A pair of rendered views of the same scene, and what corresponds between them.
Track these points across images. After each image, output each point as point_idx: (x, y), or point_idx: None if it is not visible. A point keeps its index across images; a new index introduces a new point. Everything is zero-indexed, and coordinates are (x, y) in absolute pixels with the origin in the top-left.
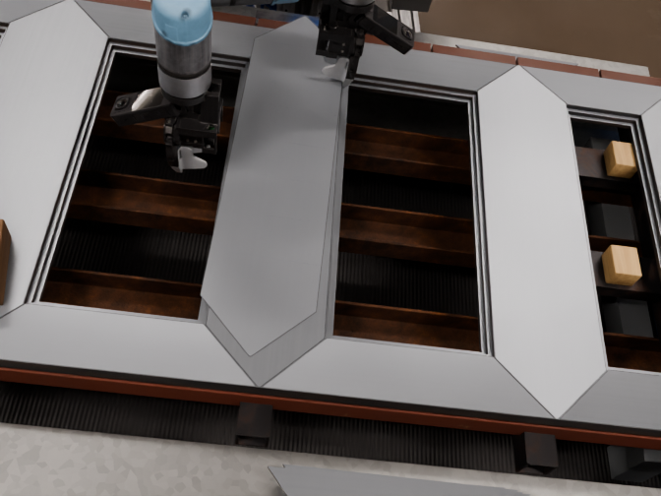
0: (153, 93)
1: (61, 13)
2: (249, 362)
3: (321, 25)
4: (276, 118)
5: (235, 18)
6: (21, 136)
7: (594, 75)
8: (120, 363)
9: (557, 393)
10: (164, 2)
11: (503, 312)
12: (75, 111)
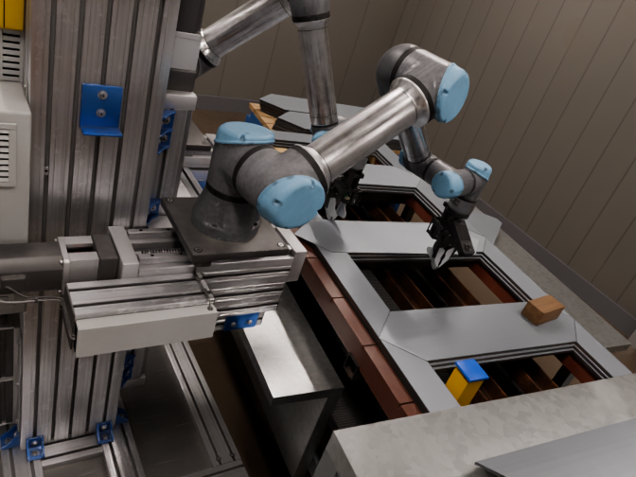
0: (460, 231)
1: (395, 338)
2: (481, 239)
3: (355, 192)
4: (375, 239)
5: (315, 266)
6: (481, 326)
7: None
8: (519, 270)
9: (413, 176)
10: (489, 167)
11: (397, 184)
12: (448, 310)
